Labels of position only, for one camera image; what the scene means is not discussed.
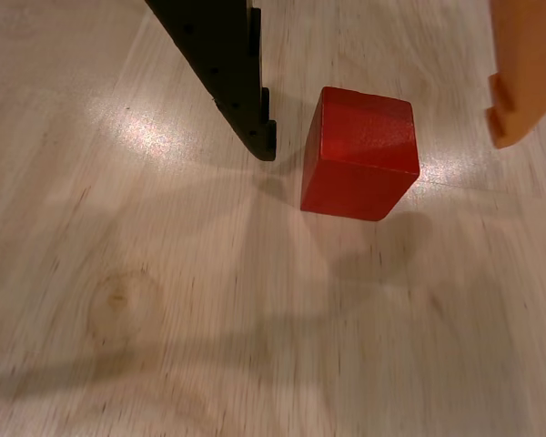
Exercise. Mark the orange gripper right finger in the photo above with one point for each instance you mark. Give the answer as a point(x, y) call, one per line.
point(528, 59)

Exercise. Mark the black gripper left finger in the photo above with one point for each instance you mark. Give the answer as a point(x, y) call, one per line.
point(227, 68)

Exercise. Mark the red wooden cube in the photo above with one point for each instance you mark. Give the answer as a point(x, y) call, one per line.
point(359, 159)

